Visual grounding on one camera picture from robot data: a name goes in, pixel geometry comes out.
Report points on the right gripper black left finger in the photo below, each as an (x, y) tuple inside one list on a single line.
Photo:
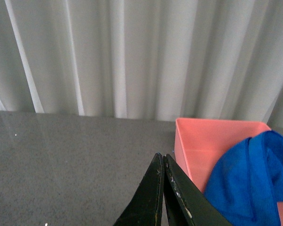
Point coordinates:
[(145, 207)]

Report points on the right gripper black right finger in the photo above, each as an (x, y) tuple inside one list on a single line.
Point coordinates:
[(185, 204)]

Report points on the blue microfiber cloth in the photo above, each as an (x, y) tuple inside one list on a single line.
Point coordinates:
[(246, 183)]

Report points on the pink plastic bin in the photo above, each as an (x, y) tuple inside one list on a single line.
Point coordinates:
[(200, 143)]

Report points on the white pleated curtain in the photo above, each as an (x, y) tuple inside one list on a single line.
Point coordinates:
[(143, 59)]

